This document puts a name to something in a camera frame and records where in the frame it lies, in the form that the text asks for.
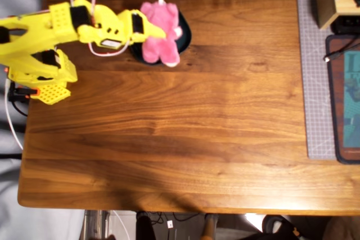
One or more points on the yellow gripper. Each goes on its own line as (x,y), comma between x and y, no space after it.
(138,27)

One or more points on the pink plush bear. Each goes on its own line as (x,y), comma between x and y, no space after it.
(160,51)

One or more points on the yellow perforated robot base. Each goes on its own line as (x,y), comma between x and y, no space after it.
(53,94)

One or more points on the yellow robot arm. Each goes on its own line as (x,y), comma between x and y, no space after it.
(36,29)

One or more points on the dark teal plate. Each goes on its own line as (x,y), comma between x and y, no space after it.
(185,35)

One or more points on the orange black clamp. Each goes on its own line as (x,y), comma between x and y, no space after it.
(28,91)

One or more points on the grey cutting mat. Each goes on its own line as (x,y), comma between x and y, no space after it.
(315,82)

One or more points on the black device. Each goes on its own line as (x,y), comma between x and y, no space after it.
(346,25)

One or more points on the small white plug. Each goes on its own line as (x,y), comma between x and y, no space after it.
(170,224)

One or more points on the grey metal table leg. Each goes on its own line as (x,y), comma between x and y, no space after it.
(95,224)

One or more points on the wooden chair leg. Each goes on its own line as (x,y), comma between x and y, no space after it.
(209,227)

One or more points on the printed black-edged mouse pad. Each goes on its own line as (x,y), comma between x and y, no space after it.
(351,96)

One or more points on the black office chair base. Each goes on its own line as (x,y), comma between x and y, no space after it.
(278,227)

